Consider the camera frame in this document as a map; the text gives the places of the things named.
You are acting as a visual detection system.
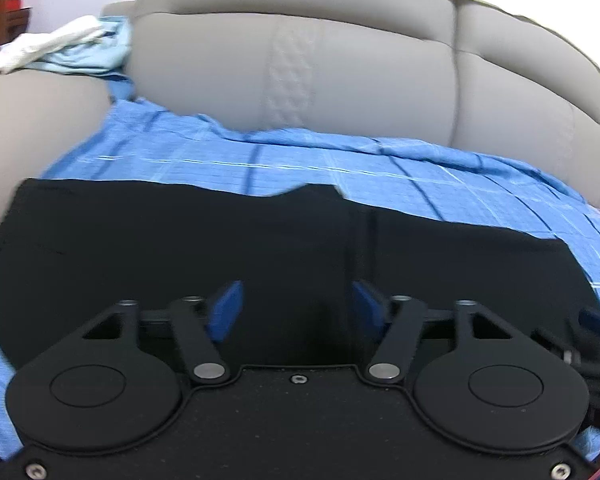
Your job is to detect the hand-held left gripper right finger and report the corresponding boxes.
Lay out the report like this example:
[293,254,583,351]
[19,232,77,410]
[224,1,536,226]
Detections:
[351,280,524,386]

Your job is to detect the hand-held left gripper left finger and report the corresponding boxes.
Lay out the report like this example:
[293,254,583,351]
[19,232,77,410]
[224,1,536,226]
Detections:
[76,279,245,386]

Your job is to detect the black pants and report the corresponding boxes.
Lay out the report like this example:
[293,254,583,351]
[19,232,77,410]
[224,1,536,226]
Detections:
[0,177,600,373]

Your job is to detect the blue checked blanket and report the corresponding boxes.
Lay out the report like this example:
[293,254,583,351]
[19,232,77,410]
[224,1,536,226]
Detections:
[0,97,600,463]

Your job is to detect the beige leather sofa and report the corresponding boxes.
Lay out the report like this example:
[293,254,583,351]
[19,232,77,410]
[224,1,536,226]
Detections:
[0,0,600,237]

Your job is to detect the light blue cloth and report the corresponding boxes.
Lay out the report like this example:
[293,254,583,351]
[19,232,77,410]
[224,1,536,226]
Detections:
[30,15,133,81]

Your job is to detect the white crumpled cloth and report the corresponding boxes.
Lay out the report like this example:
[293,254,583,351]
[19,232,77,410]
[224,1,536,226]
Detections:
[0,15,106,80]

